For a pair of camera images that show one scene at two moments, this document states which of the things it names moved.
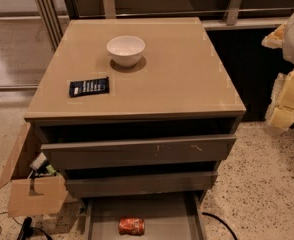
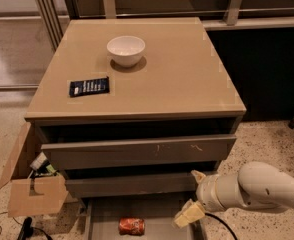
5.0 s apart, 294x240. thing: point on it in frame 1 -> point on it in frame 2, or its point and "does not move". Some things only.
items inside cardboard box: x=40 y=167 does not move
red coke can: x=131 y=225 does not move
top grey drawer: x=81 y=155 does not move
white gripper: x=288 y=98 -> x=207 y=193
